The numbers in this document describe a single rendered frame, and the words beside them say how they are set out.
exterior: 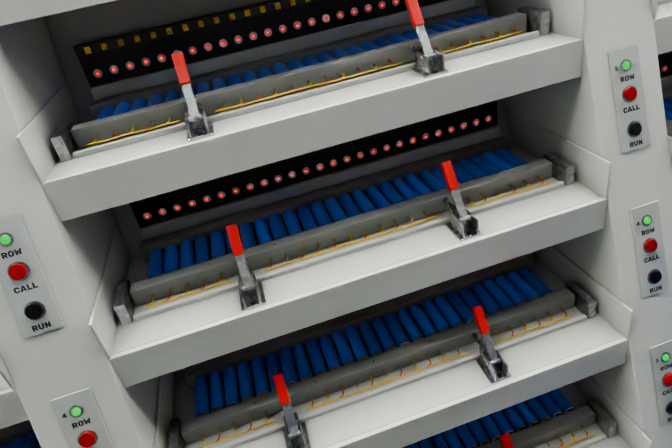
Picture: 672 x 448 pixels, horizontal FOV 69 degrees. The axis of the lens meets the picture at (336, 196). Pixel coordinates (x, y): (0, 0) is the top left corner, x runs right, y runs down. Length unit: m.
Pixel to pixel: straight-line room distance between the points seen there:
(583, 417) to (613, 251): 0.28
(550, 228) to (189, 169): 0.43
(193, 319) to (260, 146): 0.21
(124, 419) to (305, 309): 0.23
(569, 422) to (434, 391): 0.26
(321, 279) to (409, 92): 0.23
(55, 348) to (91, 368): 0.04
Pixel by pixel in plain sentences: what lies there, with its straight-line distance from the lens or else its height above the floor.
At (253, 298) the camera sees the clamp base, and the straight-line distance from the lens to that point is 0.58.
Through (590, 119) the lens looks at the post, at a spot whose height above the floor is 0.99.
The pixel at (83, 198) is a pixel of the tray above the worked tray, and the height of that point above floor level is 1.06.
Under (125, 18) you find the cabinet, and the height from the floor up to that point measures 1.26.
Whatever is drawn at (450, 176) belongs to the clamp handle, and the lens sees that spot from 0.61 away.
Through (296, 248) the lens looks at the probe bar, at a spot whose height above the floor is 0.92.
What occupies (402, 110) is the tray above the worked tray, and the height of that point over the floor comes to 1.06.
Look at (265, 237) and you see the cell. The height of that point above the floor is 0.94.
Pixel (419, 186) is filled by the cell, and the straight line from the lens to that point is 0.68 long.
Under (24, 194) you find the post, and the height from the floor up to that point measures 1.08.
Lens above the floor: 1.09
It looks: 11 degrees down
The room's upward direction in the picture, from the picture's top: 15 degrees counter-clockwise
